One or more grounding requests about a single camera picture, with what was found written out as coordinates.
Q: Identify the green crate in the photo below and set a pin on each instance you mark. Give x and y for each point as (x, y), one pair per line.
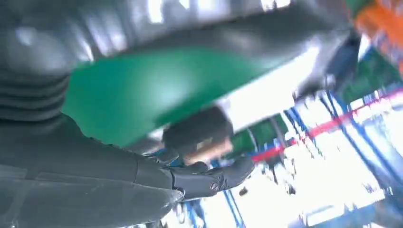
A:
(261, 135)

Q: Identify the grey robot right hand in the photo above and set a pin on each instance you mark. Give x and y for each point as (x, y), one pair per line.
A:
(78, 188)

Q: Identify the white table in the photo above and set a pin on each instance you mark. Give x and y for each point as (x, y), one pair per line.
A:
(267, 94)

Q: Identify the green mat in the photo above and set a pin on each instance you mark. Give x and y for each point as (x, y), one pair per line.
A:
(126, 94)

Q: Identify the blue rack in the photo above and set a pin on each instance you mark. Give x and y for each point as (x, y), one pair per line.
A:
(355, 127)

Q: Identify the red bar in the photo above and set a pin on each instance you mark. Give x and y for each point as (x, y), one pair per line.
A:
(327, 126)

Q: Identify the orange drink bottle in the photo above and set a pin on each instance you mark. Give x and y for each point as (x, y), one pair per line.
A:
(384, 25)

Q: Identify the person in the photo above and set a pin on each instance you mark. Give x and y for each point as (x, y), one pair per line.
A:
(195, 129)

